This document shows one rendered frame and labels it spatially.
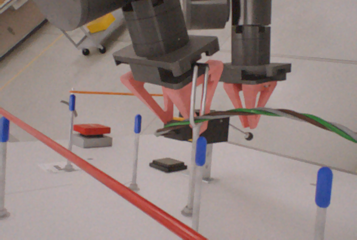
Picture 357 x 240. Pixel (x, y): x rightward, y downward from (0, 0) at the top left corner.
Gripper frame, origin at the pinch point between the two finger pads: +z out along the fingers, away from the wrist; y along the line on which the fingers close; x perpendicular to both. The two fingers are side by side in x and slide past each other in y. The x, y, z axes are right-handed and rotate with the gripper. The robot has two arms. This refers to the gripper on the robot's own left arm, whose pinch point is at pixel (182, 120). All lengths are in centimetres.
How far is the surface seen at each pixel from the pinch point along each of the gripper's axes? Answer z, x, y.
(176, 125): -2.7, -3.9, 3.8
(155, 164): 9.1, -0.6, -7.9
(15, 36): 114, 225, -790
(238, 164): 16.1, 11.3, -3.5
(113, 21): 70, 214, -360
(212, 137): 4.7, 3.6, 0.3
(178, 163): 9.8, 1.8, -5.8
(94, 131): 8.1, -0.5, -24.2
